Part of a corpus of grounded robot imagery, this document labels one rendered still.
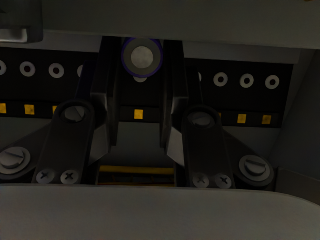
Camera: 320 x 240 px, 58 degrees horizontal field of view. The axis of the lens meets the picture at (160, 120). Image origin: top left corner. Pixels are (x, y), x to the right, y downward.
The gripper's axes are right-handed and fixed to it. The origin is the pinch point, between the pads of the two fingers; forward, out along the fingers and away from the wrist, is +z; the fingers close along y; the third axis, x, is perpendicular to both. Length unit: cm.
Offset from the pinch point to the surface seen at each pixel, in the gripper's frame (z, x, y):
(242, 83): 8.3, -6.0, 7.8
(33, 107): 6.7, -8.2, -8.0
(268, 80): 8.5, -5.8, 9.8
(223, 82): 8.3, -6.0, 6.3
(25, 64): 8.5, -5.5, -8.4
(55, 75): 8.1, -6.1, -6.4
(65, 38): 9.1, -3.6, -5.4
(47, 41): 8.9, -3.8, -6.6
